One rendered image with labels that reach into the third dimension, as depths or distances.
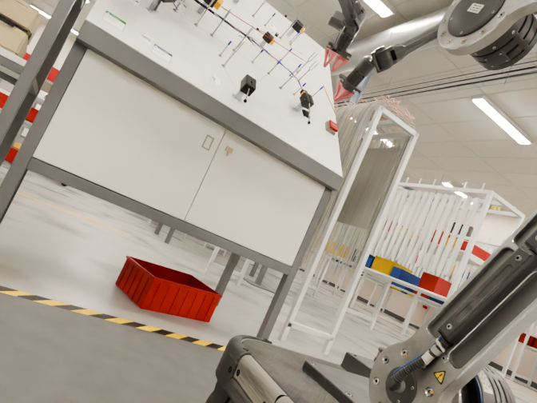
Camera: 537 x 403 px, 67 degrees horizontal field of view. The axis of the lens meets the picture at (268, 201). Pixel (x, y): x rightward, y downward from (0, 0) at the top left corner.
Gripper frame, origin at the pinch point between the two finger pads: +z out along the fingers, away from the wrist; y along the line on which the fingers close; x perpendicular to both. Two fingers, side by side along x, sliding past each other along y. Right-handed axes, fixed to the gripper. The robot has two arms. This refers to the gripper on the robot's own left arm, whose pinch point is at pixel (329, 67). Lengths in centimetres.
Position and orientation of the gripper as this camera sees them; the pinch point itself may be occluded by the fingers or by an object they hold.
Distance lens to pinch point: 187.0
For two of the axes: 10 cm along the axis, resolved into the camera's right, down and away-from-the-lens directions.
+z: -4.8, 7.9, 3.7
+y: -7.7, -1.7, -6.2
